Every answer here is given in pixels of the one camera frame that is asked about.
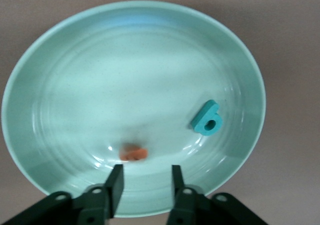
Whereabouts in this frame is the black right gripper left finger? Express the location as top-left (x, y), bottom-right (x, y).
top-left (71, 163), bottom-right (125, 225)

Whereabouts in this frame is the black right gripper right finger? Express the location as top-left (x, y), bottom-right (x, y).
top-left (166, 164), bottom-right (213, 225)

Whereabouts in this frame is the orange foam letter o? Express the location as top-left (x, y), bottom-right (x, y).
top-left (119, 142), bottom-right (149, 162)

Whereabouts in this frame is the teal foam letter b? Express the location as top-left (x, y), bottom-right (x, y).
top-left (191, 99), bottom-right (224, 137)

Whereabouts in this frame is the light green round plate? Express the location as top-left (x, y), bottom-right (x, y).
top-left (0, 1), bottom-right (266, 217)

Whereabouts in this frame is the brown table cover sheet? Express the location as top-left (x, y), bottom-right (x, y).
top-left (0, 0), bottom-right (320, 225)

